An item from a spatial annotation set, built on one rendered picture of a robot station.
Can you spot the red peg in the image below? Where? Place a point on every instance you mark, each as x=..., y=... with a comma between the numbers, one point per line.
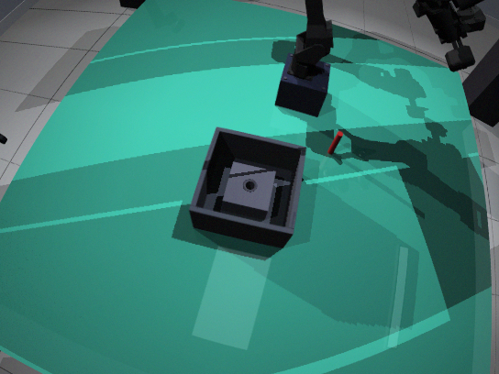
x=335, y=142

